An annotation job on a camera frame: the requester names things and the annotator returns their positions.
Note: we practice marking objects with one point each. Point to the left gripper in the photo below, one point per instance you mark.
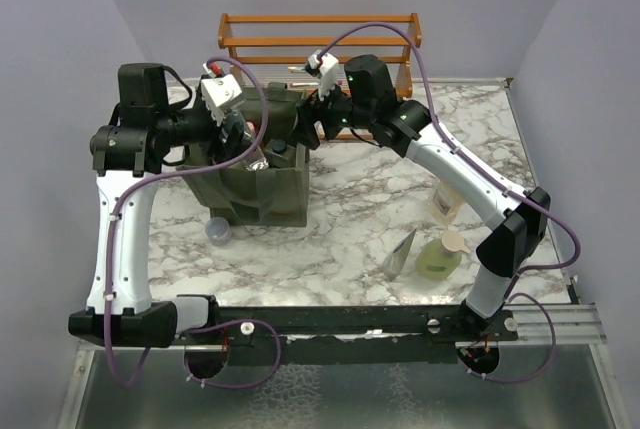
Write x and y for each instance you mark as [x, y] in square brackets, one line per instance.
[233, 142]

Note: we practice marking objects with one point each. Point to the green canvas bag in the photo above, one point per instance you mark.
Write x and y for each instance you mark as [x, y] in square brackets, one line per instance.
[264, 197]

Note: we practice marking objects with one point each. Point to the clear square bottle black caps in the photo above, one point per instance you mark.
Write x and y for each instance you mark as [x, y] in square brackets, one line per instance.
[279, 154]

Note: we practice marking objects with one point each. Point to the amber mouthwash bottle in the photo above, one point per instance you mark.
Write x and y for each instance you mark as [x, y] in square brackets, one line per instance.
[445, 203]

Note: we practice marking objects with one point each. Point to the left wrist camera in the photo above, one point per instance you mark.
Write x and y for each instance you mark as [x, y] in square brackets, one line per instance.
[220, 92]

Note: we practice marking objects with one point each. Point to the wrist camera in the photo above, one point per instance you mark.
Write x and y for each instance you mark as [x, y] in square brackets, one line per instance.
[325, 68]
[220, 92]

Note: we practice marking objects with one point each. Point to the green soap pump dispenser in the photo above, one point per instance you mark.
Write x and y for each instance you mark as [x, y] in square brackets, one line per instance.
[439, 257]

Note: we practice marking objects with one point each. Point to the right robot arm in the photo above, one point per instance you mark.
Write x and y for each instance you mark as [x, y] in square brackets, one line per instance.
[515, 217]

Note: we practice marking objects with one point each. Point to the magenta marker pen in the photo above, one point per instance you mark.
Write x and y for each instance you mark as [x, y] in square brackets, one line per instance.
[309, 84]

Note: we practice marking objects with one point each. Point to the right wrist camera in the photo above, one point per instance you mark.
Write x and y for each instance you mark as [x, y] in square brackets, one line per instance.
[325, 68]

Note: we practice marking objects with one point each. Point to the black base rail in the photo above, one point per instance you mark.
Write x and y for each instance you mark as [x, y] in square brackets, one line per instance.
[338, 335]

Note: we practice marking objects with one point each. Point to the small blue cup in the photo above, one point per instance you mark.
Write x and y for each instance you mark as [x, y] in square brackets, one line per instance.
[218, 231]

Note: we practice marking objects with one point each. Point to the wooden shelf rack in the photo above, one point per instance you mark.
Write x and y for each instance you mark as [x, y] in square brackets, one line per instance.
[320, 39]

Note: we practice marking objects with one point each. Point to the silver foil pouch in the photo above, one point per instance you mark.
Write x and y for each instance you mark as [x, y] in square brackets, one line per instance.
[396, 258]

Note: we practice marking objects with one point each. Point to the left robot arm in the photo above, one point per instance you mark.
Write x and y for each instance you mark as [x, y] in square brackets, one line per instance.
[128, 155]

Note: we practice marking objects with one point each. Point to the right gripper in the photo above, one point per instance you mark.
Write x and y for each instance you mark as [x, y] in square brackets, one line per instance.
[307, 112]

